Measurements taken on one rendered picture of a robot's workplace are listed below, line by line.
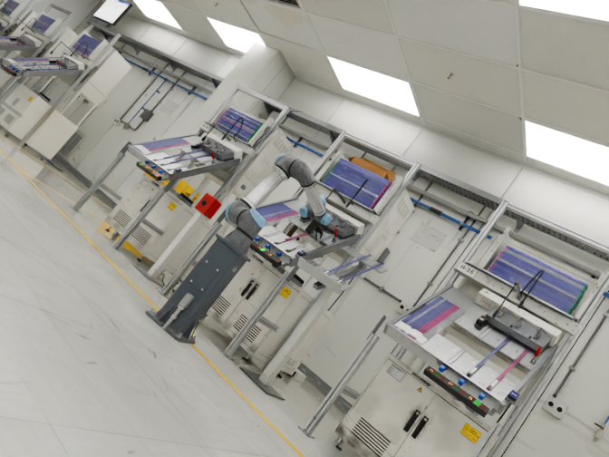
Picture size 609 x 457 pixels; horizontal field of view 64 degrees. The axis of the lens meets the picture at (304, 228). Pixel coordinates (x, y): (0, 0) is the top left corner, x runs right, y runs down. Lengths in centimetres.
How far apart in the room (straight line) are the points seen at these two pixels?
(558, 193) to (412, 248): 145
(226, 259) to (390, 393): 122
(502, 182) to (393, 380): 286
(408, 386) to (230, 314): 135
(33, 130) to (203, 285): 483
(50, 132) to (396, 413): 570
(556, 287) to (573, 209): 202
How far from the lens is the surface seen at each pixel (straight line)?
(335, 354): 497
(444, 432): 294
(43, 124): 719
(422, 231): 516
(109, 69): 733
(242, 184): 463
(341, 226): 355
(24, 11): 989
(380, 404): 303
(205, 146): 460
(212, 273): 263
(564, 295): 321
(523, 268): 327
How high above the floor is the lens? 50
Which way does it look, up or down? 8 degrees up
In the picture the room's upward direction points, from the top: 38 degrees clockwise
